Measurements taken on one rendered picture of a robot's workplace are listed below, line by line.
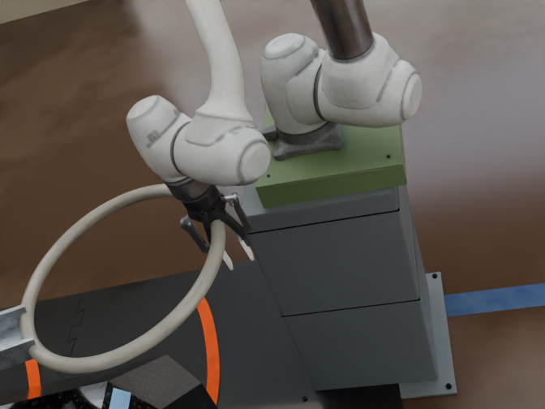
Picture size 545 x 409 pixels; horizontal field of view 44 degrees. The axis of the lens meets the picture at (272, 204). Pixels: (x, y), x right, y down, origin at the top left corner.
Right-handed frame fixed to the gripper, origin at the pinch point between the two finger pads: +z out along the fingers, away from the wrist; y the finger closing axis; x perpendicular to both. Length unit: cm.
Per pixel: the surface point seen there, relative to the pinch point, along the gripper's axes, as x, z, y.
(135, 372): 9.7, 11.2, 31.6
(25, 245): -161, 81, 121
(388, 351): -13, 74, -20
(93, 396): 20.3, 1.1, 36.1
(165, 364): 0.8, 23.0, 29.4
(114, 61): -334, 90, 70
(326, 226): -15.8, 19.4, -19.8
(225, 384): -36, 85, 35
